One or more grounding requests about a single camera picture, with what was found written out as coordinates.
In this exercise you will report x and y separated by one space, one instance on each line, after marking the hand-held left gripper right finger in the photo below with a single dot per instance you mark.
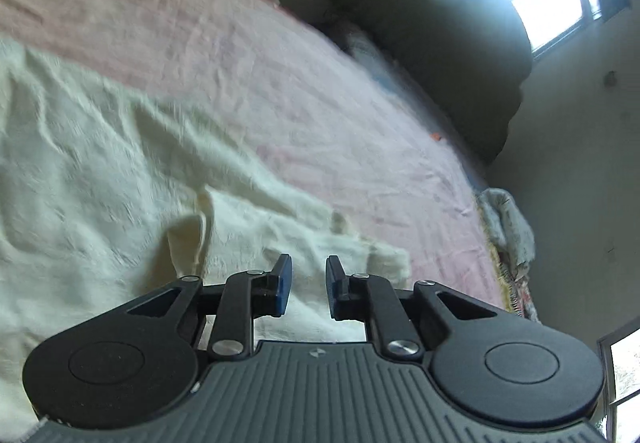
334 285

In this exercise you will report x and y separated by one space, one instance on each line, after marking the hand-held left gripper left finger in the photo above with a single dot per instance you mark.
285 285

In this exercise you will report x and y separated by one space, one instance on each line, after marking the cream white embossed pants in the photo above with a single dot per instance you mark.
100 183

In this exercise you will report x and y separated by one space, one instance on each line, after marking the floral patterned cloth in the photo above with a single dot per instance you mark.
507 228

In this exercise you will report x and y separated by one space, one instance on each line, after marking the pink bed sheet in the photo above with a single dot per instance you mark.
310 93

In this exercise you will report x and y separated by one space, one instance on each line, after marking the white pillow with grey trim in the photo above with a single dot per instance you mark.
370 58

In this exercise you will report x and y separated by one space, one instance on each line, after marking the grey scalloped headboard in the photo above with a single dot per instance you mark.
450 38

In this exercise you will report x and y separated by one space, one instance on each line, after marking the side wall window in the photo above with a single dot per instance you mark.
622 368

